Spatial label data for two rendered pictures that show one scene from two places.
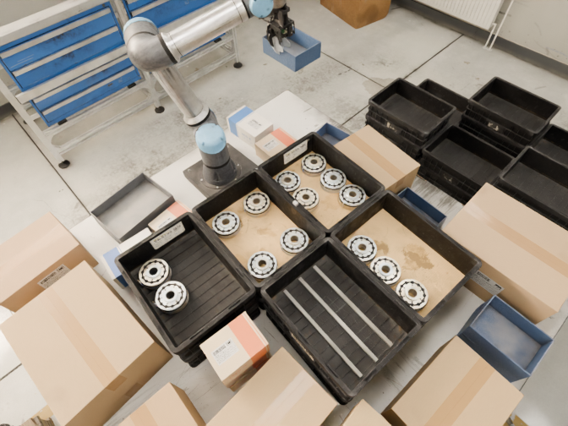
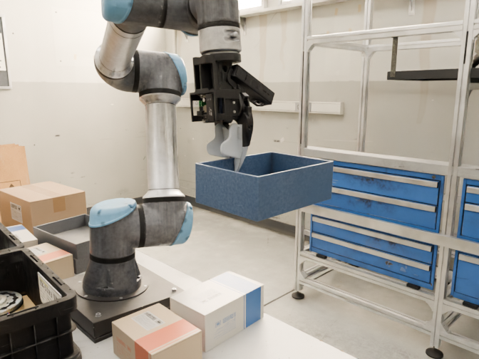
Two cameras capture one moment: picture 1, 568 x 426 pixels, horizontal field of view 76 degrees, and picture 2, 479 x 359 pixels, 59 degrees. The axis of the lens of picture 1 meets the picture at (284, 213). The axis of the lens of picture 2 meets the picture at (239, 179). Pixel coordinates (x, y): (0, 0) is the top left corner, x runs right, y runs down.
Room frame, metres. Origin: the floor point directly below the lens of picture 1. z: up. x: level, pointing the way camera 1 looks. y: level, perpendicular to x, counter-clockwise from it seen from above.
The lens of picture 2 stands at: (1.33, -0.80, 1.27)
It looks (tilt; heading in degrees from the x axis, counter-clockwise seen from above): 12 degrees down; 86
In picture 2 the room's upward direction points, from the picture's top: straight up
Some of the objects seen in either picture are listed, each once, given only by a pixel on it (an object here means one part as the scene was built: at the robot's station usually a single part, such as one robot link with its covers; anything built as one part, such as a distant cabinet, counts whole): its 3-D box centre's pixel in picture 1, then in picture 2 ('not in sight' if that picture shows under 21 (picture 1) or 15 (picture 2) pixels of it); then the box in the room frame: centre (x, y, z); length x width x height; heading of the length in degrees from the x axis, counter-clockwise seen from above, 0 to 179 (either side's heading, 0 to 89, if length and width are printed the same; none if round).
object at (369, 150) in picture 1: (371, 168); not in sight; (1.02, -0.39, 0.78); 0.30 x 0.22 x 0.16; 35
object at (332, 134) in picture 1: (326, 145); not in sight; (1.21, -0.22, 0.74); 0.20 x 0.15 x 0.07; 137
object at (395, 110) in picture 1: (402, 133); not in sight; (1.63, -0.76, 0.37); 0.40 x 0.30 x 0.45; 41
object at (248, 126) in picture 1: (250, 127); (218, 307); (1.35, 0.14, 0.75); 0.20 x 0.12 x 0.09; 43
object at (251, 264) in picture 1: (262, 264); not in sight; (0.55, 0.08, 0.86); 0.10 x 0.10 x 0.01
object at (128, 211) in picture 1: (133, 206); (81, 233); (0.89, 0.62, 0.78); 0.27 x 0.20 x 0.05; 138
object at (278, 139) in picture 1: (275, 147); (156, 342); (1.21, 0.02, 0.74); 0.16 x 0.12 x 0.07; 130
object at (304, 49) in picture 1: (291, 46); (265, 181); (1.43, -0.07, 1.10); 0.20 x 0.15 x 0.07; 40
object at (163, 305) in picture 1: (171, 295); not in sight; (0.46, 0.39, 0.86); 0.10 x 0.10 x 0.01
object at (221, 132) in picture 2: (278, 47); (219, 148); (1.35, -0.02, 1.16); 0.06 x 0.03 x 0.09; 39
